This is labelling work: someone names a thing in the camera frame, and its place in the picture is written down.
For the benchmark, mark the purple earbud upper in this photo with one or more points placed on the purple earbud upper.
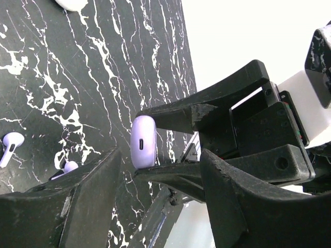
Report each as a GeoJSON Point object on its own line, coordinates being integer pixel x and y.
{"type": "Point", "coordinates": [11, 141]}

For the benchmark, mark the purple round earbud case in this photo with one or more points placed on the purple round earbud case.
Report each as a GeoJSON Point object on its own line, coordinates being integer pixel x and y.
{"type": "Point", "coordinates": [143, 142]}

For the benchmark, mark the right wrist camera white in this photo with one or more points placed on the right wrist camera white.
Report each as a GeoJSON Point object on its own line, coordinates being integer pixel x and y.
{"type": "Point", "coordinates": [310, 89]}

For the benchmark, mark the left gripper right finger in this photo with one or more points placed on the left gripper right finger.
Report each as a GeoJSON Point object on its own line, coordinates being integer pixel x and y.
{"type": "Point", "coordinates": [247, 212]}

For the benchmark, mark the white earbud charging case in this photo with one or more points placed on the white earbud charging case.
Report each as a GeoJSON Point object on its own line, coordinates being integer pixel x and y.
{"type": "Point", "coordinates": [72, 5]}

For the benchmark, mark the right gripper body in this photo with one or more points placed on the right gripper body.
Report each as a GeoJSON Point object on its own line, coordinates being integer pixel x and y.
{"type": "Point", "coordinates": [262, 138]}

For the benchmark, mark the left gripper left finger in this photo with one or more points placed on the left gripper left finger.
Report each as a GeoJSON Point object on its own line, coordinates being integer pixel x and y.
{"type": "Point", "coordinates": [74, 210]}

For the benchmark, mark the purple earbud lower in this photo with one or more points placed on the purple earbud lower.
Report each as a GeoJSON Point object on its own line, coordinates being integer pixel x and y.
{"type": "Point", "coordinates": [68, 167]}

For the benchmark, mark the purple earbud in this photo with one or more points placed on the purple earbud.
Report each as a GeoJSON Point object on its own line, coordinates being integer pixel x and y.
{"type": "Point", "coordinates": [68, 167]}
{"type": "Point", "coordinates": [11, 141]}

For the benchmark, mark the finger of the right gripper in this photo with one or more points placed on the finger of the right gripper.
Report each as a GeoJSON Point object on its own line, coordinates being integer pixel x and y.
{"type": "Point", "coordinates": [219, 168]}
{"type": "Point", "coordinates": [178, 115]}

